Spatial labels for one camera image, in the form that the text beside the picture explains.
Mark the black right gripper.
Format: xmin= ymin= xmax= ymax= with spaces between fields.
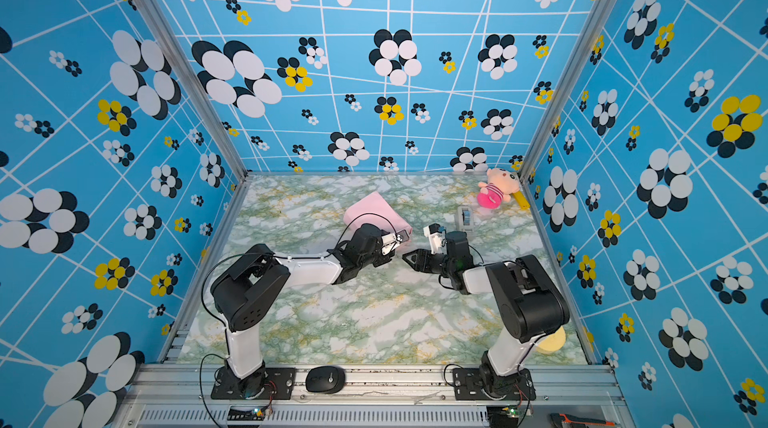
xmin=404 ymin=250 xmax=457 ymax=278

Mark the purple wrapping paper sheet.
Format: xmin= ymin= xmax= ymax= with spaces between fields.
xmin=343 ymin=192 xmax=413 ymax=237

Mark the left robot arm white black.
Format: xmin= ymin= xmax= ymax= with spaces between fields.
xmin=210 ymin=223 xmax=408 ymax=399

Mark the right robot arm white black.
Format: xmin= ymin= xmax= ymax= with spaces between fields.
xmin=402 ymin=230 xmax=570 ymax=401

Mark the pink plush pig toy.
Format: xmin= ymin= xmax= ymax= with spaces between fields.
xmin=476 ymin=168 xmax=521 ymax=210

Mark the black computer mouse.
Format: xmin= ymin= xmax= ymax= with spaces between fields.
xmin=305 ymin=365 xmax=346 ymax=394

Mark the yellow round sponge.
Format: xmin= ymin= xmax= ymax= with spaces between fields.
xmin=536 ymin=326 xmax=567 ymax=355

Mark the green circuit board right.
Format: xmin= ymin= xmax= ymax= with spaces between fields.
xmin=486 ymin=406 xmax=529 ymax=427

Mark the green circuit board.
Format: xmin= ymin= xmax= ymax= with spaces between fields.
xmin=486 ymin=406 xmax=529 ymax=427
xmin=227 ymin=407 xmax=272 ymax=422

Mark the orange black tool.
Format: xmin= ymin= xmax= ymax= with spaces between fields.
xmin=549 ymin=413 xmax=616 ymax=428

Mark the green circuit board left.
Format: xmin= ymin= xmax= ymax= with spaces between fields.
xmin=227 ymin=407 xmax=272 ymax=422

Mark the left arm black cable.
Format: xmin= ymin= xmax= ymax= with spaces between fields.
xmin=199 ymin=211 xmax=400 ymax=428

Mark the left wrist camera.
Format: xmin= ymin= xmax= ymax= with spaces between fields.
xmin=382 ymin=230 xmax=410 ymax=255

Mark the aluminium front rail base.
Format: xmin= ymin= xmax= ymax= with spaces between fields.
xmin=114 ymin=364 xmax=637 ymax=427

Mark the aluminium frame post right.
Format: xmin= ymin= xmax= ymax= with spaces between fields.
xmin=520 ymin=0 xmax=617 ymax=181

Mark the aluminium frame post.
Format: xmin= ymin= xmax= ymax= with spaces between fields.
xmin=520 ymin=0 xmax=617 ymax=181
xmin=135 ymin=0 xmax=248 ymax=183

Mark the aluminium frame post left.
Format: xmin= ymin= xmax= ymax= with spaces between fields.
xmin=135 ymin=0 xmax=248 ymax=183

